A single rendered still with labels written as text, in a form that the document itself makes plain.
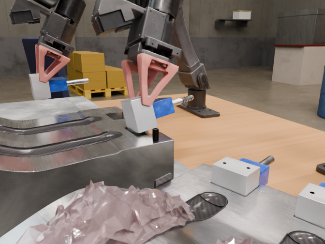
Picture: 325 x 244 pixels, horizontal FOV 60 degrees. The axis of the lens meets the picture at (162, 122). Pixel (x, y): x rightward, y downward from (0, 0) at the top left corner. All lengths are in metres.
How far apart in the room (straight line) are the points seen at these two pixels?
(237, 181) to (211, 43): 10.52
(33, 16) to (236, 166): 0.52
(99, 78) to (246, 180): 5.00
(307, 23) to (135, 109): 8.90
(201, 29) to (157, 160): 10.23
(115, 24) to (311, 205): 0.35
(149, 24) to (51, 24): 0.28
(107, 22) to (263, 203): 0.33
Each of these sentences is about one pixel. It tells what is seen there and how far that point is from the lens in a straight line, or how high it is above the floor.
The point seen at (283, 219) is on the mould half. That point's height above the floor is 0.86.
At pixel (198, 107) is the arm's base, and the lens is 0.97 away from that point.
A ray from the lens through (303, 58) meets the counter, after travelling 7.29.
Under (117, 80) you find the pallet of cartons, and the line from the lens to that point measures 5.43.
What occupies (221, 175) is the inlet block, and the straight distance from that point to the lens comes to 0.38.
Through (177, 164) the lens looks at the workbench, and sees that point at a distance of 0.57.
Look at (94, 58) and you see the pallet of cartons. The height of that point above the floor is 0.70.
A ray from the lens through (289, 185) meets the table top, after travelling 0.54.
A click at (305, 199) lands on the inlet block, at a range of 0.34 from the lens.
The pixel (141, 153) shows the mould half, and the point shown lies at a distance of 0.42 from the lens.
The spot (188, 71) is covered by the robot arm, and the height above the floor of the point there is 0.94.
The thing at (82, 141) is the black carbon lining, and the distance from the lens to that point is 0.47.
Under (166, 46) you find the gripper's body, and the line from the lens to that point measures 0.45.
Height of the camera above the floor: 1.04
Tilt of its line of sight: 16 degrees down
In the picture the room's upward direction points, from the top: straight up
